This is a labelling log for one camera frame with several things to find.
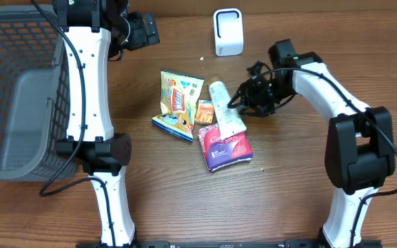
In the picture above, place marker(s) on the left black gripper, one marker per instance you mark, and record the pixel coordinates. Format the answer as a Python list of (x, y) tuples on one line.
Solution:
[(143, 38)]

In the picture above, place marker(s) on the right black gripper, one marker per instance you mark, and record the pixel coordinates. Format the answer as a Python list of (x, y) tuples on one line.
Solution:
[(262, 108)]

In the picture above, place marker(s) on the white tube gold cap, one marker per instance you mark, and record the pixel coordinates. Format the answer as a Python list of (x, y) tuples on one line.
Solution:
[(229, 122)]

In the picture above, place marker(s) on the orange small packet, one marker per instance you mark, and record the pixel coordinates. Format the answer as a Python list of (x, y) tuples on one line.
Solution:
[(205, 112)]

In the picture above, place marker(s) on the red purple Carefree pack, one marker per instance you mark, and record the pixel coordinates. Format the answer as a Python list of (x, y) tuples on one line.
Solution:
[(219, 153)]

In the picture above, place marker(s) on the yellow snack chip bag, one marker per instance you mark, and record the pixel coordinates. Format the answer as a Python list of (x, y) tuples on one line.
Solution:
[(179, 96)]

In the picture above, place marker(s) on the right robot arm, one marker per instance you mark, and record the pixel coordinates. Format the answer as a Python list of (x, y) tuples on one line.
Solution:
[(358, 154)]

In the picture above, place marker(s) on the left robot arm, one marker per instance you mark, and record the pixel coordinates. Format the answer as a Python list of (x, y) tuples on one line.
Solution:
[(94, 31)]

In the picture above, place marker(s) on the white barcode scanner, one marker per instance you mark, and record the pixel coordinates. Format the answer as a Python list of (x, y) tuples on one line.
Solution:
[(228, 32)]

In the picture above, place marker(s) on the grey plastic mesh basket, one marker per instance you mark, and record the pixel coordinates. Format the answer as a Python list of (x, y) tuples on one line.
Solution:
[(34, 95)]

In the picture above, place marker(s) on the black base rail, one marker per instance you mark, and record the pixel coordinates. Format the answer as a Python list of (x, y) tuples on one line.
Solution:
[(290, 243)]

